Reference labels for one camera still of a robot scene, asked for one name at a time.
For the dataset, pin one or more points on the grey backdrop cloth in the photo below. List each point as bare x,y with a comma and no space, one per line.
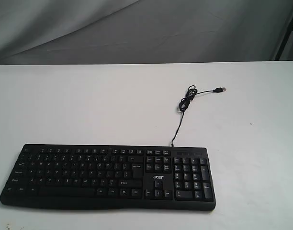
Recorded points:
141,31

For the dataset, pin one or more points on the black tripod stand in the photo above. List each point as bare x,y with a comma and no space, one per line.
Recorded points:
287,33

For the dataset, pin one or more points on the black acer keyboard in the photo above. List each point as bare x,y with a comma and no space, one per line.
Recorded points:
110,177

